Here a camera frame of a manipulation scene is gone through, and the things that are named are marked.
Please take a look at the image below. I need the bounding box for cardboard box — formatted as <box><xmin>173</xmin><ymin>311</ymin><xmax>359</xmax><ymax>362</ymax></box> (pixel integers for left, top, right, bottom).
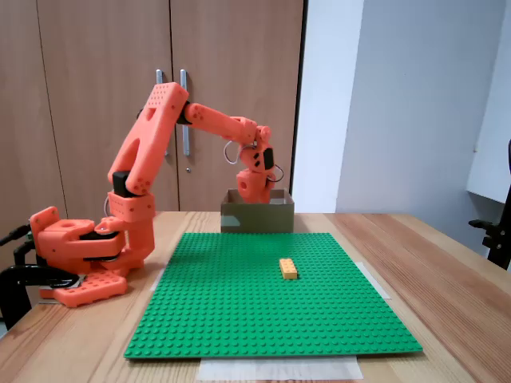
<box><xmin>220</xmin><ymin>188</ymin><xmax>295</xmax><ymax>235</ymax></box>

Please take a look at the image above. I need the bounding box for yellow lego block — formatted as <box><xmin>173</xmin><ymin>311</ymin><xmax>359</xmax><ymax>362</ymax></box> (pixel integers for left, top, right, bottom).
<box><xmin>278</xmin><ymin>258</ymin><xmax>299</xmax><ymax>280</ymax></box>

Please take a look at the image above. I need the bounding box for green lego baseplate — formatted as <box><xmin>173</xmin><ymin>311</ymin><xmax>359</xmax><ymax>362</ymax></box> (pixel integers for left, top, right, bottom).
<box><xmin>123</xmin><ymin>231</ymin><xmax>424</xmax><ymax>360</ymax></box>

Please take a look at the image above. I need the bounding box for small masking tape strip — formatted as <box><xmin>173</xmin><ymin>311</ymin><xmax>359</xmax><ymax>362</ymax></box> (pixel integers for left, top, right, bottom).
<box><xmin>149</xmin><ymin>259</ymin><xmax>171</xmax><ymax>294</ymax></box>

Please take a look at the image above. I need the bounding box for short masking tape strip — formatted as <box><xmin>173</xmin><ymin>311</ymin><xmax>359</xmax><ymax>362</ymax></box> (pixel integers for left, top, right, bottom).
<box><xmin>358</xmin><ymin>261</ymin><xmax>392</xmax><ymax>300</ymax></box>

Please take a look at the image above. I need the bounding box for long masking tape strip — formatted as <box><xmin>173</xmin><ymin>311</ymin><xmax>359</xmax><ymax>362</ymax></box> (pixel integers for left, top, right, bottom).
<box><xmin>197</xmin><ymin>356</ymin><xmax>364</xmax><ymax>382</ymax></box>

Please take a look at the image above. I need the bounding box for wooden cabinet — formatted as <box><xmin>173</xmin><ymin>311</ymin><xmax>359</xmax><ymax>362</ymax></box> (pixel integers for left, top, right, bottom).
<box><xmin>0</xmin><ymin>0</ymin><xmax>308</xmax><ymax>212</ymax></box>

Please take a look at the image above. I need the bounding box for black stand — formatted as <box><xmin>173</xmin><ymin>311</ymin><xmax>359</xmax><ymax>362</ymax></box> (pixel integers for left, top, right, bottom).
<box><xmin>469</xmin><ymin>139</ymin><xmax>511</xmax><ymax>272</ymax></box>

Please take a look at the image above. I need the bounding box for black table clamp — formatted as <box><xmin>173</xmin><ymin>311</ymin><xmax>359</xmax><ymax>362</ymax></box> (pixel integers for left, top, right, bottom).
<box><xmin>0</xmin><ymin>239</ymin><xmax>83</xmax><ymax>331</ymax></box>

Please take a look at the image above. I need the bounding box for black power cable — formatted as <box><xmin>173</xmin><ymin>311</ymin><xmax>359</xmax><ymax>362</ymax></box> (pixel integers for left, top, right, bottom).
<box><xmin>0</xmin><ymin>225</ymin><xmax>34</xmax><ymax>247</ymax></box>

